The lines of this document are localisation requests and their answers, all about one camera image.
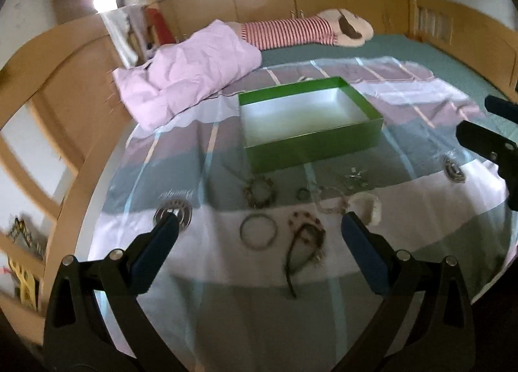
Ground wooden headboard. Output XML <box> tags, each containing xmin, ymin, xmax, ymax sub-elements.
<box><xmin>0</xmin><ymin>11</ymin><xmax>139</xmax><ymax>316</ymax></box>

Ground green cardboard box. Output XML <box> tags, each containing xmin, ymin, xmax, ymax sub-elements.
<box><xmin>238</xmin><ymin>77</ymin><xmax>384</xmax><ymax>173</ymax></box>

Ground wooden wall cabinets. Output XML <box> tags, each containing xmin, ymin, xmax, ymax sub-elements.
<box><xmin>160</xmin><ymin>0</ymin><xmax>410</xmax><ymax>40</ymax></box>

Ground green mattress cover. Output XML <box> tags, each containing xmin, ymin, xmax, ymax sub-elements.
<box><xmin>263</xmin><ymin>35</ymin><xmax>505</xmax><ymax>106</ymax></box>

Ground red garment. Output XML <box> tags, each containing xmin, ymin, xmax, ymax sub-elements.
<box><xmin>146</xmin><ymin>7</ymin><xmax>175</xmax><ymax>45</ymax></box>

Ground wooden footboard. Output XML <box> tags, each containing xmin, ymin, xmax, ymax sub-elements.
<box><xmin>416</xmin><ymin>0</ymin><xmax>517</xmax><ymax>102</ymax></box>

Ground thin metal bangle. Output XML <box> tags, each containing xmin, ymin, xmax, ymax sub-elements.
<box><xmin>239</xmin><ymin>213</ymin><xmax>278</xmax><ymax>251</ymax></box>

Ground hanging grey clothes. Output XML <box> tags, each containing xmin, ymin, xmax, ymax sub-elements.
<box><xmin>100</xmin><ymin>5</ymin><xmax>148</xmax><ymax>69</ymax></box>

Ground dark beaded bracelet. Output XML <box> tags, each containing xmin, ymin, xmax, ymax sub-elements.
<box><xmin>242</xmin><ymin>176</ymin><xmax>278</xmax><ymax>209</ymax></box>

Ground red beaded bracelet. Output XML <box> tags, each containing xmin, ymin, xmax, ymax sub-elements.
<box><xmin>287</xmin><ymin>209</ymin><xmax>325</xmax><ymax>235</ymax></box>

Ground striped plush doll pillow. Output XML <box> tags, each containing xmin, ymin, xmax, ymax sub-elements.
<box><xmin>227</xmin><ymin>8</ymin><xmax>374</xmax><ymax>50</ymax></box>

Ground plaid bed sheet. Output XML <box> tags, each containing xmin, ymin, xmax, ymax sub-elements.
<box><xmin>89</xmin><ymin>58</ymin><xmax>517</xmax><ymax>371</ymax></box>

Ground pink folded quilt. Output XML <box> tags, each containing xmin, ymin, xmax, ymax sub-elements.
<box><xmin>112</xmin><ymin>20</ymin><xmax>262</xmax><ymax>131</ymax></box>

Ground black wrist watch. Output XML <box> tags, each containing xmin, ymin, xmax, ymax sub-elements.
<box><xmin>284</xmin><ymin>223</ymin><xmax>326</xmax><ymax>298</ymax></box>

